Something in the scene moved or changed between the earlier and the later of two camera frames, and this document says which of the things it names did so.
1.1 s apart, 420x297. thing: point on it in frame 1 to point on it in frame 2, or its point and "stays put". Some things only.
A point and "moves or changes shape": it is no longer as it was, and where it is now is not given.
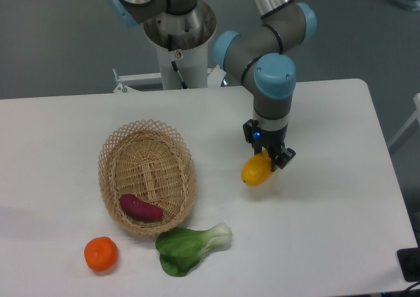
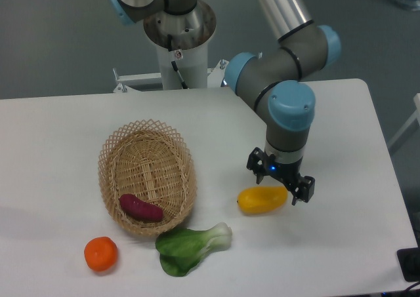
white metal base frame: x=215 y=79 stays put
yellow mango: x=257 y=169 moves or changes shape
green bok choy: x=182 y=250 stays put
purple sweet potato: x=140 y=210 stays put
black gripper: x=268 y=138 to x=287 y=174
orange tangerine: x=101 y=253 stays put
